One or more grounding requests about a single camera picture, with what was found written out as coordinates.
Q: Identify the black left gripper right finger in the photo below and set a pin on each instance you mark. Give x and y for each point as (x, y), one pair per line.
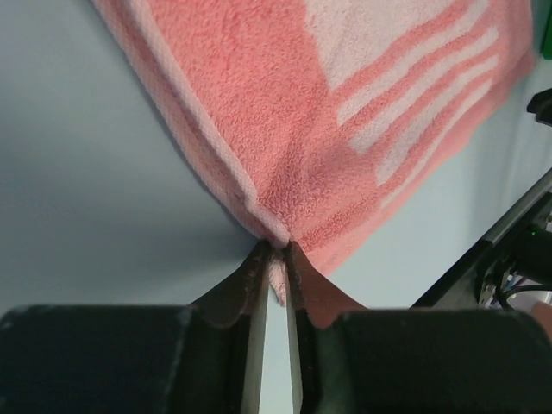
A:
(347, 358)

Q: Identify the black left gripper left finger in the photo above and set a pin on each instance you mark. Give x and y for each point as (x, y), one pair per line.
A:
(202, 357)

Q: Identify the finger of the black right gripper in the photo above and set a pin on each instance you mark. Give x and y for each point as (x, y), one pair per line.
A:
(540, 106)

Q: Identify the pink towel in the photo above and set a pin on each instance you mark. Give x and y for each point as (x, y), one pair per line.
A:
(314, 121)

